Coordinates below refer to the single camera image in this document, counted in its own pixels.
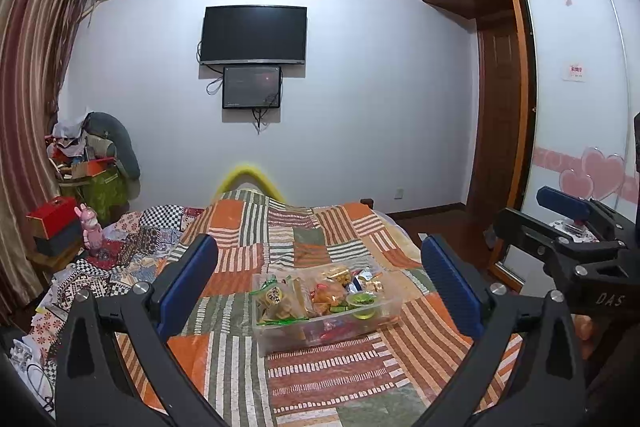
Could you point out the orange green striped patchwork blanket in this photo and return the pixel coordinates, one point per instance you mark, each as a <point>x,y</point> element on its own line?
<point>320,377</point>

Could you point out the grey pillow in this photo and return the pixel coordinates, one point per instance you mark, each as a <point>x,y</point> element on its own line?
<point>122,142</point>

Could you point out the green round snack cup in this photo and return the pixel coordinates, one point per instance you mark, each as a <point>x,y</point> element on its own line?
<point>361,303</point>

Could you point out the pink rabbit toy figure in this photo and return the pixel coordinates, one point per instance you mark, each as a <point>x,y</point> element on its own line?
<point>90,232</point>

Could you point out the orange snack packet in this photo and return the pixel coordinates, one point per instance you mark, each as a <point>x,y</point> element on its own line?
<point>327,298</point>

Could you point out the brown wooden door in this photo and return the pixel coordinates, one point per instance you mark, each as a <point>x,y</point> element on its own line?
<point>495,117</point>

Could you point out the pile of clothes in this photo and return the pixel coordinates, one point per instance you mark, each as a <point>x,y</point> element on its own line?
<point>70,142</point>

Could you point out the paper note with red label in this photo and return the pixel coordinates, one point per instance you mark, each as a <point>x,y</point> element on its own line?
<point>576,72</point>

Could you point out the green bag of yellow crisps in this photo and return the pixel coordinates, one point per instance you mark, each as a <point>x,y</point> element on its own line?
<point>272,299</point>

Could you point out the black wall television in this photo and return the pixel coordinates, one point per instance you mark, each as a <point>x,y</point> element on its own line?
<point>252,34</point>

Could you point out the yellow hoop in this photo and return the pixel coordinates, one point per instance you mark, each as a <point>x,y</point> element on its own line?
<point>247,171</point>

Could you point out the small black wall monitor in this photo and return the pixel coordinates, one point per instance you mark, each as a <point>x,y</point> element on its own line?
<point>252,87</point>

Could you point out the black box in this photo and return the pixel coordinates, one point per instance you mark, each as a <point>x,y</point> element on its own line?
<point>57,243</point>

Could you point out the red box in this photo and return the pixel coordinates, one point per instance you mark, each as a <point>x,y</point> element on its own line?
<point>52,214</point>

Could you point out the green patterned box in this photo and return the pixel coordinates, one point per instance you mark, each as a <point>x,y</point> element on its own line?
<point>105,197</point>

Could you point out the gold snack packet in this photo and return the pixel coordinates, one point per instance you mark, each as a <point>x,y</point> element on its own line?
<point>335,278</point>

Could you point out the striped brown curtain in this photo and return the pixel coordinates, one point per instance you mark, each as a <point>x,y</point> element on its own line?
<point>30,82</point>

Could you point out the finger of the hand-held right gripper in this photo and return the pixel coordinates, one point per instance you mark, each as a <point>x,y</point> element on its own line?
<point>560,202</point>
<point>530,232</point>

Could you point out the clear plastic storage bin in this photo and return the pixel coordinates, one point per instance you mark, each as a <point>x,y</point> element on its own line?
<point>325,334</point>

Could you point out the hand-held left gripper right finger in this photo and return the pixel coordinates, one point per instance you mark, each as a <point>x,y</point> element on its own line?
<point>450,287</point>

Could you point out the checkered patchwork quilt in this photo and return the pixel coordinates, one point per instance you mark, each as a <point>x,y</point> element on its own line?
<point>125,247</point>

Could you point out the white sliding wardrobe door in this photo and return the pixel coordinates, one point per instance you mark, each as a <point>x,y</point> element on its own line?
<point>575,132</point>

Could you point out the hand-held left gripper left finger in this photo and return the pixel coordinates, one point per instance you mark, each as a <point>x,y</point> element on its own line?
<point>192,272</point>

